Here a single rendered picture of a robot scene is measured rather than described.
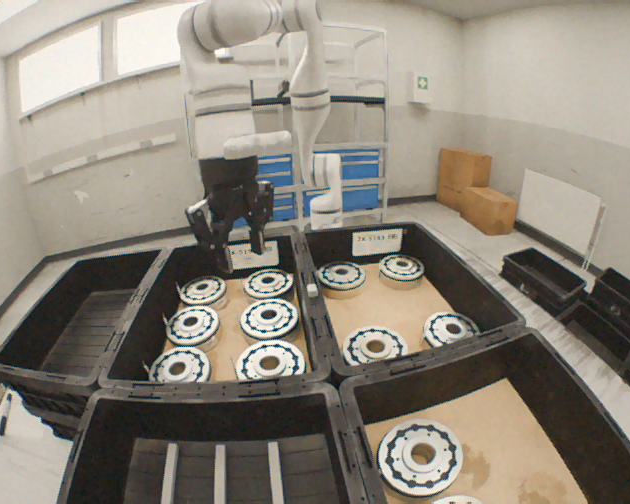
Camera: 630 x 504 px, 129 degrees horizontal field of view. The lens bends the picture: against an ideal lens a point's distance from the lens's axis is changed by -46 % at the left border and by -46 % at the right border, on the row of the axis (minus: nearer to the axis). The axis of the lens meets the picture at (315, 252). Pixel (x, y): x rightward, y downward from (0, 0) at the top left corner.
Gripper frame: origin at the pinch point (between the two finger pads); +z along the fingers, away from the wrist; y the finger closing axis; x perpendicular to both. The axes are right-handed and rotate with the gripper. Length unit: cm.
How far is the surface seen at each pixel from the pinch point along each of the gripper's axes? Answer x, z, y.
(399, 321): 18.9, 17.2, -17.5
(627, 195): 177, 10, -261
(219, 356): -2.5, 17.2, 7.3
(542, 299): 67, 48, -95
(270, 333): 3.2, 14.0, -0.1
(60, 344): -34, 17, 33
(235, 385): 11.2, 7.2, 13.0
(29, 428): -31, 30, 54
